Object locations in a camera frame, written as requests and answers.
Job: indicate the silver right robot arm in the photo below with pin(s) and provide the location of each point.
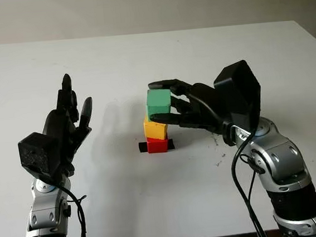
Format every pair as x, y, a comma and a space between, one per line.
285, 162

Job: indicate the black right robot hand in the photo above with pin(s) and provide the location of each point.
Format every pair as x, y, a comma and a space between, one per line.
204, 105

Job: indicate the red cube block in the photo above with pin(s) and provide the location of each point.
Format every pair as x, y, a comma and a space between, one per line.
158, 146

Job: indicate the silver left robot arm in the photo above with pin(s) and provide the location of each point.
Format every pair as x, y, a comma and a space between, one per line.
44, 213

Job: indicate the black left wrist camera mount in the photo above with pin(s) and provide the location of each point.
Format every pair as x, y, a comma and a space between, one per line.
38, 155

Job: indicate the black tape strip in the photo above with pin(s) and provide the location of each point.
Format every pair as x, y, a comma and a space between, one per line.
142, 147

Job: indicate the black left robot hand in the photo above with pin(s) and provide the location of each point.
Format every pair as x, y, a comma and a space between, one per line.
60, 125

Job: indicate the yellow cube block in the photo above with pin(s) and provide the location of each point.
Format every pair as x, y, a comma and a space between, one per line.
155, 131

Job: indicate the green cube block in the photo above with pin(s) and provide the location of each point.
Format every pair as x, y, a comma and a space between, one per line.
159, 101

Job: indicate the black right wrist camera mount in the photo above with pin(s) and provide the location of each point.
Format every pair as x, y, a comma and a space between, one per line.
239, 93

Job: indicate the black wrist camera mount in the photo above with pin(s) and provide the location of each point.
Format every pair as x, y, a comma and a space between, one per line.
38, 155
239, 93

